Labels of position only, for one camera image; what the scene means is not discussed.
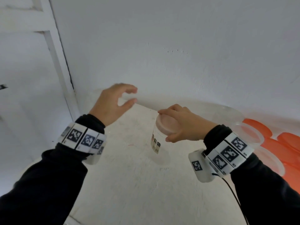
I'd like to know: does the person's left hand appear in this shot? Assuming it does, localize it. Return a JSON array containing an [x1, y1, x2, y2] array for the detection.
[[89, 83, 138, 127]]

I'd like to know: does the person's right hand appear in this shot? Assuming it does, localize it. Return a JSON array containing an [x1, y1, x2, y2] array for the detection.
[[157, 104, 218, 143]]

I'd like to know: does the pink jar lid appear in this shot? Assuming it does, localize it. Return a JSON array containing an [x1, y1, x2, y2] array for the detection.
[[156, 113, 181, 136]]

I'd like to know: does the person's left forearm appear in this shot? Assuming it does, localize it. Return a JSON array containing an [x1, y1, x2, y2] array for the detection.
[[0, 114, 106, 225]]

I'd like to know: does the person's right forearm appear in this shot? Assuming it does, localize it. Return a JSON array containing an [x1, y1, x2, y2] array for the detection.
[[203, 125, 300, 225]]

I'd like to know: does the clear plastic jar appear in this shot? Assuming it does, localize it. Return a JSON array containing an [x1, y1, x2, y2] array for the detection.
[[150, 125, 175, 166]]

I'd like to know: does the white marker wristband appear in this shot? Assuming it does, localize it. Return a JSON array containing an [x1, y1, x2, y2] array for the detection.
[[188, 132, 255, 183], [58, 122, 107, 166]]

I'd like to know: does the clear plastic container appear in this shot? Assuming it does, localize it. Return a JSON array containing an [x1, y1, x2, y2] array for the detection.
[[253, 147, 285, 178], [230, 122, 265, 149], [210, 105, 245, 125]]

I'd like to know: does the orange lid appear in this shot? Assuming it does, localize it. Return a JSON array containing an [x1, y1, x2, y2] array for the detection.
[[277, 132, 300, 153], [281, 162, 300, 195], [242, 118, 273, 139], [260, 138, 300, 167]]

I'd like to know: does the white door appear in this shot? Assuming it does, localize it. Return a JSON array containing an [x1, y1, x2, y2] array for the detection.
[[0, 0, 81, 192]]

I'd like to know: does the black cable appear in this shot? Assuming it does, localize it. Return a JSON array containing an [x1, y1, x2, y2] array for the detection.
[[212, 172, 249, 225]]

